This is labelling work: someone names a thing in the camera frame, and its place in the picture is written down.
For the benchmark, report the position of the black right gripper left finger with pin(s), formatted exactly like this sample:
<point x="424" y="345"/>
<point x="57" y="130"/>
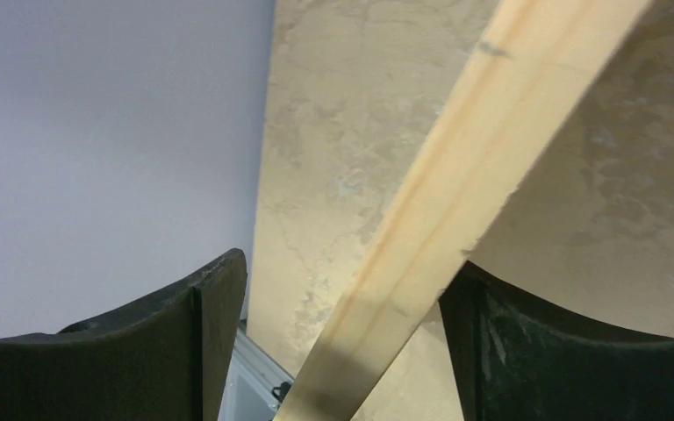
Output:
<point x="164" y="356"/>

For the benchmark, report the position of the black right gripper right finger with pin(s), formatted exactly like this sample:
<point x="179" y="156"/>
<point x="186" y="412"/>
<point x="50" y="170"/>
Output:
<point x="516" y="356"/>

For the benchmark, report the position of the light wooden picture frame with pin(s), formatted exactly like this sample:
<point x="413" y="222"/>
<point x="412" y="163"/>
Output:
<point x="530" y="68"/>

